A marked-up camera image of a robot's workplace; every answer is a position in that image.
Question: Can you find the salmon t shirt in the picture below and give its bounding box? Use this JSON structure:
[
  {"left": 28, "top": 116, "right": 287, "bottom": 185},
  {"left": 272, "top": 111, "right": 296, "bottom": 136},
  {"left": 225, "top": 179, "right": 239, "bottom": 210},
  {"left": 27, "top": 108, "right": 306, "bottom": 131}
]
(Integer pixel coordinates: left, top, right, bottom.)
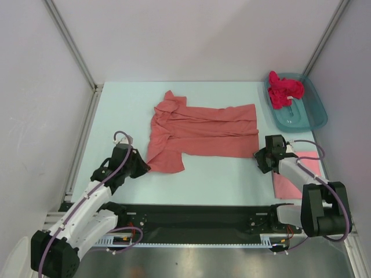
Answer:
[{"left": 147, "top": 90, "right": 259, "bottom": 174}]

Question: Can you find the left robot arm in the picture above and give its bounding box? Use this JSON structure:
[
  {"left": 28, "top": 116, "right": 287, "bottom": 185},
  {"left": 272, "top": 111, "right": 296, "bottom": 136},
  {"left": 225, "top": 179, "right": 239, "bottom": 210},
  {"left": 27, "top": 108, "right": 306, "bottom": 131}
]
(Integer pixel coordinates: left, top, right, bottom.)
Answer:
[{"left": 31, "top": 143, "right": 150, "bottom": 277}]

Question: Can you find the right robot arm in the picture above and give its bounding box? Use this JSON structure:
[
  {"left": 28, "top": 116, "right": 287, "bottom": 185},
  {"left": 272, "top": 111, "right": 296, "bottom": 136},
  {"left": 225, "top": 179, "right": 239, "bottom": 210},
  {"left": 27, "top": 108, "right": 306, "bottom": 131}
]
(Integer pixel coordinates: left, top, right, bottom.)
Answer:
[{"left": 253, "top": 135, "right": 352, "bottom": 242}]

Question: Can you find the folded pink t shirt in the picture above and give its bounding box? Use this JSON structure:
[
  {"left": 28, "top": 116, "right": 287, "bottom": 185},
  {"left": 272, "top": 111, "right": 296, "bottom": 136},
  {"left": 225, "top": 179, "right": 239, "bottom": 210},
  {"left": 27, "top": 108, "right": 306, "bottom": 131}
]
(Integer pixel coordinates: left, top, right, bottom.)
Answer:
[{"left": 272, "top": 151, "right": 321, "bottom": 199}]

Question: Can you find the teal plastic bin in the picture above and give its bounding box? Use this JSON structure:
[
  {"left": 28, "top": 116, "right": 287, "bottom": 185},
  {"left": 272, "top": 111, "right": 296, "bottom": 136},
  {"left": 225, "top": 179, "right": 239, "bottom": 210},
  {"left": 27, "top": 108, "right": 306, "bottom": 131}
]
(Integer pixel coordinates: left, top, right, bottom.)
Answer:
[{"left": 264, "top": 73, "right": 328, "bottom": 133}]

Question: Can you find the crimson t shirt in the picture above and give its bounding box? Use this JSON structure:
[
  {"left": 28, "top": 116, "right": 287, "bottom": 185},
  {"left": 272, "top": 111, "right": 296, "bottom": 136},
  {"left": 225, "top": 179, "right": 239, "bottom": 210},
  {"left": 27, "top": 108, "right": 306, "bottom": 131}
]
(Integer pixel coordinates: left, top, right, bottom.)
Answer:
[{"left": 267, "top": 71, "right": 305, "bottom": 109}]

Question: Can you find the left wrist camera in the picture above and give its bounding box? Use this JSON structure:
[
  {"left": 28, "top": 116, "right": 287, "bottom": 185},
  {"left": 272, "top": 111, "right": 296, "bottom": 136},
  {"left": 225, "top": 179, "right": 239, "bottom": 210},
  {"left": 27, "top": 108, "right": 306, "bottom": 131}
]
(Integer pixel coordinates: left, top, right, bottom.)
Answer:
[{"left": 113, "top": 136, "right": 133, "bottom": 145}]

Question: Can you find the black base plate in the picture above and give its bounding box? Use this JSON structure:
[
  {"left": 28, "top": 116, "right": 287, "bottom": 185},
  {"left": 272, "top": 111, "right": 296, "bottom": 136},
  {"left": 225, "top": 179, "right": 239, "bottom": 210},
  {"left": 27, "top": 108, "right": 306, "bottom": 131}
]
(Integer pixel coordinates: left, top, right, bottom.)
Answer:
[{"left": 117, "top": 204, "right": 302, "bottom": 240}]

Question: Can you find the white cable duct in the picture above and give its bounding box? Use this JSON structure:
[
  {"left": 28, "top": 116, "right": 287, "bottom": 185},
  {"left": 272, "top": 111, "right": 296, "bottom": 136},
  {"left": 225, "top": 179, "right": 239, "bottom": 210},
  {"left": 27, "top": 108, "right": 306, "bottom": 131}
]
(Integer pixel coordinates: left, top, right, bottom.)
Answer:
[{"left": 93, "top": 234, "right": 289, "bottom": 250}]

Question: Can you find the left aluminium post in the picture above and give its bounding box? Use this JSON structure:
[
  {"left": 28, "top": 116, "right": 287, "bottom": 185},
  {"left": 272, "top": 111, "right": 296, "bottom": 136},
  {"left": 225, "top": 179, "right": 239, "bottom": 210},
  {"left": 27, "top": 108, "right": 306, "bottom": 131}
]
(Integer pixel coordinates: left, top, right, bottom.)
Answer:
[{"left": 43, "top": 0, "right": 98, "bottom": 90}]

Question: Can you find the aluminium post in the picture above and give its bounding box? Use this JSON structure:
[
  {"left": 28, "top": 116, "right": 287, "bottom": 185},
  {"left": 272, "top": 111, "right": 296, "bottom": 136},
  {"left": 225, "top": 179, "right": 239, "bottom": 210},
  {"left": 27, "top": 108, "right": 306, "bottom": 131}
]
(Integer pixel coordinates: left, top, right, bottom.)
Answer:
[
  {"left": 302, "top": 0, "right": 352, "bottom": 76},
  {"left": 43, "top": 0, "right": 98, "bottom": 90}
]

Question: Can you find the right aluminium post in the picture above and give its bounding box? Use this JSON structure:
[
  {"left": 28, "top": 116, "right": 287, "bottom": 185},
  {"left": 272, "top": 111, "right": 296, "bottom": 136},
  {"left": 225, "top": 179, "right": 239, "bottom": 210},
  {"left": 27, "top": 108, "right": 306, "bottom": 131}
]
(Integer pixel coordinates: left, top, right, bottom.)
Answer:
[{"left": 302, "top": 0, "right": 352, "bottom": 76}]

